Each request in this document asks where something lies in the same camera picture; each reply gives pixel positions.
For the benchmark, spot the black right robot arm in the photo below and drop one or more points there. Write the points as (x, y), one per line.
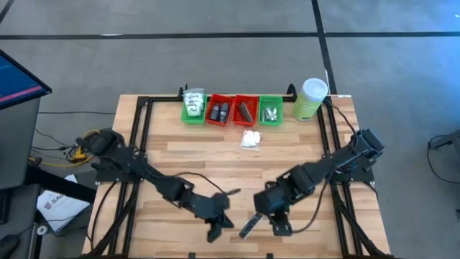
(323, 167)

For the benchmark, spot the black computer mouse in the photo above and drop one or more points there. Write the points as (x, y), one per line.
(8, 245)

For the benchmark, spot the red plastic basket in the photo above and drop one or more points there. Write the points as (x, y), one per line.
(221, 99)
(254, 108)

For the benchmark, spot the white tape roll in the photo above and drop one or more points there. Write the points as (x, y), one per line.
(39, 230)

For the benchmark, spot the black stand leg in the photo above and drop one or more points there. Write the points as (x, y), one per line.
(445, 140)

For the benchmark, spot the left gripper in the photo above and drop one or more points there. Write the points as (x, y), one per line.
(210, 206)

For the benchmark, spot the blue screen computer monitor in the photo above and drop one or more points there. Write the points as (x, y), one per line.
(18, 81)

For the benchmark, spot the green plastic basket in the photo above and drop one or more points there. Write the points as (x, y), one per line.
(188, 118)
(267, 100)

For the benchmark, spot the black aluminium table frame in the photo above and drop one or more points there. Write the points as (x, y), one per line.
(142, 101)

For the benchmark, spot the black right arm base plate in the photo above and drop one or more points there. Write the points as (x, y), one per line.
(363, 176)

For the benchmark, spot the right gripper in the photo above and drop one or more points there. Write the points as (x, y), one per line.
(267, 205)

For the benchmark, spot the black desk bar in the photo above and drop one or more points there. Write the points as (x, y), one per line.
(61, 187)

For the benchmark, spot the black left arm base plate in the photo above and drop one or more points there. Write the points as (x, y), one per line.
(104, 176)

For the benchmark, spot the cotton swabs bag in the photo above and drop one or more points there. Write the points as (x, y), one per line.
(194, 108)
(192, 94)
(250, 139)

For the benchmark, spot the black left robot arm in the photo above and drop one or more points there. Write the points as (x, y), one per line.
(133, 162)

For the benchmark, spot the green disinfecting wipes canister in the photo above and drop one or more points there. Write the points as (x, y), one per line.
(309, 102)

